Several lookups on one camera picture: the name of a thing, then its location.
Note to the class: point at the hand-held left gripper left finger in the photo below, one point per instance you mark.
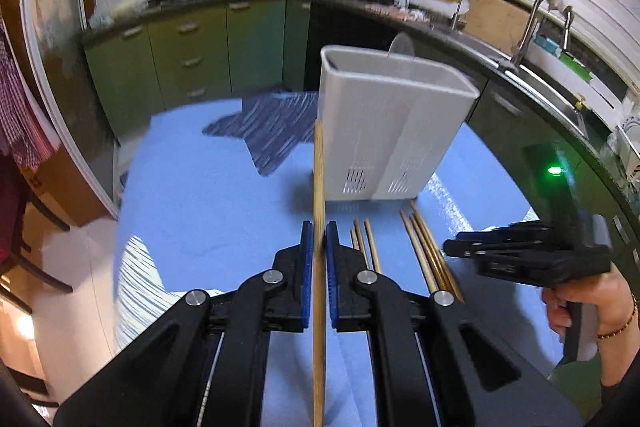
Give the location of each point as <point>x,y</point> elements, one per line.
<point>307,267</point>

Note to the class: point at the blue tablecloth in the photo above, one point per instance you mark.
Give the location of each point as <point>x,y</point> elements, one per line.
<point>200,207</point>

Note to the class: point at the light wooden chopstick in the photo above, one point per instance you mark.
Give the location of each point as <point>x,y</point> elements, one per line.
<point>319,187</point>

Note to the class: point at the dark wooden red chair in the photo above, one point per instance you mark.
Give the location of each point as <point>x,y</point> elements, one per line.
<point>25,232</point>

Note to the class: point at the dark kitchen counter unit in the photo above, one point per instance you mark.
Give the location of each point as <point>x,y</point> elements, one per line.
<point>510,117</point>

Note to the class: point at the person's right forearm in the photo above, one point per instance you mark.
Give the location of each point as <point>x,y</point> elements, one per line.
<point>620,357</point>

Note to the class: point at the clear plastic spoon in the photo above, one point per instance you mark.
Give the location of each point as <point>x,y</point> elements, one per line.
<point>401,44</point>

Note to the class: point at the sliding glass door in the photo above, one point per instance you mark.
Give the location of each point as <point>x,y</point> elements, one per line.
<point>65,57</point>

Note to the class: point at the steel sink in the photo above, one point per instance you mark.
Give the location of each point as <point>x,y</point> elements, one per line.
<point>540,87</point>

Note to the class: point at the dark blue star mat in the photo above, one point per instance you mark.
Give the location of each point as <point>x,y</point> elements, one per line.
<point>270,127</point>

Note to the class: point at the person's right hand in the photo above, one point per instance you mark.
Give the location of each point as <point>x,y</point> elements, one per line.
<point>615,297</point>

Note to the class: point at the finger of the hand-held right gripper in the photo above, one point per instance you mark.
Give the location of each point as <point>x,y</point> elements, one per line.
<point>500,234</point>
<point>475,249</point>

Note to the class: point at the green kitchen cabinets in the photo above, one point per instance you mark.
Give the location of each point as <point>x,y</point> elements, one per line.
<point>200,47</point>

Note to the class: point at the bunch of wooden chopsticks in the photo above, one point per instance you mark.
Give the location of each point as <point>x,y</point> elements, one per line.
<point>431,257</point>

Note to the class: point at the small chrome faucet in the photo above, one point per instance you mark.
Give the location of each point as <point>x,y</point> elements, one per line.
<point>457,2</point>

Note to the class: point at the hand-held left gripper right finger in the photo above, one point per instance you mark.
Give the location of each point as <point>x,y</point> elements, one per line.
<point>331,267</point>

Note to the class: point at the white plastic utensil holder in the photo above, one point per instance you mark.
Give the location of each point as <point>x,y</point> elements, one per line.
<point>370,122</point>

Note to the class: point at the tall chrome faucet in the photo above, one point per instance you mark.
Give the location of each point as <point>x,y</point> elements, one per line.
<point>530,27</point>

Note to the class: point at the white striped star mat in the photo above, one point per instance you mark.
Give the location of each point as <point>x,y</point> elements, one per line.
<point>140,277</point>

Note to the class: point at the red checked apron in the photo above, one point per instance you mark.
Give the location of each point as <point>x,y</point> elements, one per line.
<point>22,107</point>

